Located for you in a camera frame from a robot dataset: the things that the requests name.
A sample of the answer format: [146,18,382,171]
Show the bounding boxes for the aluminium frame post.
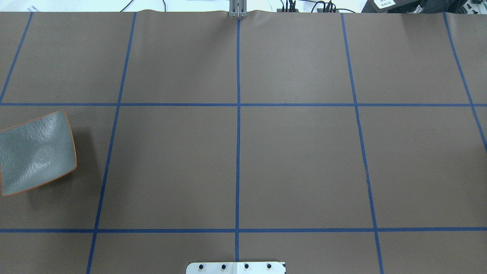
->
[228,0,247,19]

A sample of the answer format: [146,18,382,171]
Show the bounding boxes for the grey square plate orange rim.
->
[0,110,78,196]

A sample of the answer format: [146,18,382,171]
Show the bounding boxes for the white camera mast pedestal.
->
[186,261,286,274]

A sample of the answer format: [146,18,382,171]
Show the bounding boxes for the black computer box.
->
[361,0,426,13]

